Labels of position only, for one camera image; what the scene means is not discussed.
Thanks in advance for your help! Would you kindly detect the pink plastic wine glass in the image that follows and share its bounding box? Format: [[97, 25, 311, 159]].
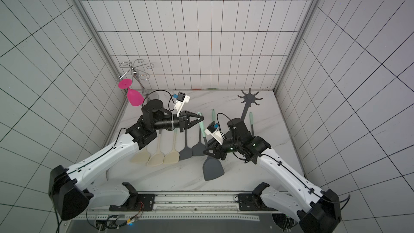
[[118, 79, 144, 106]]

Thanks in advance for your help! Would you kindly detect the aluminium mounting rail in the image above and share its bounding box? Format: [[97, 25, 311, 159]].
[[66, 190, 327, 221]]

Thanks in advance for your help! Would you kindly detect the grey utensil green handle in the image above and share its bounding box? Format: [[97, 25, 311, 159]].
[[179, 130, 193, 161]]

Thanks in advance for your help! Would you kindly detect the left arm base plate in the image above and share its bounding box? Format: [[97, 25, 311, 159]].
[[109, 194, 155, 213]]

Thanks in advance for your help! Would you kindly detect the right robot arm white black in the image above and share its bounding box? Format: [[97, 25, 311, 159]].
[[200, 118, 342, 233]]

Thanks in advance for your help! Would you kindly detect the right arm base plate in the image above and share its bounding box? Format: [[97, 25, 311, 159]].
[[235, 193, 276, 211]]

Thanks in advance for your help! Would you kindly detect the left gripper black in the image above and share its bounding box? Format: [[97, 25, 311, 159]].
[[154, 109, 204, 132]]

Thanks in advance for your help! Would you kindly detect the chrome glass holder stand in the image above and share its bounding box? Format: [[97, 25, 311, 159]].
[[117, 58, 160, 103]]

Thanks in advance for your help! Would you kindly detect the grey kitchen utensil rack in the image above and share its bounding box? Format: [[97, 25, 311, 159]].
[[238, 88, 263, 120]]

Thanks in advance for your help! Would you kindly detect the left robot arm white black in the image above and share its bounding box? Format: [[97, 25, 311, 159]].
[[48, 99, 204, 221]]

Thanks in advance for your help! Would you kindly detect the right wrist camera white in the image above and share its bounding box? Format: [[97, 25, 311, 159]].
[[204, 121, 224, 145]]

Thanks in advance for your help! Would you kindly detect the cream spatula green handle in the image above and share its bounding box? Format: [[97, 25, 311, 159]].
[[130, 148, 151, 164]]

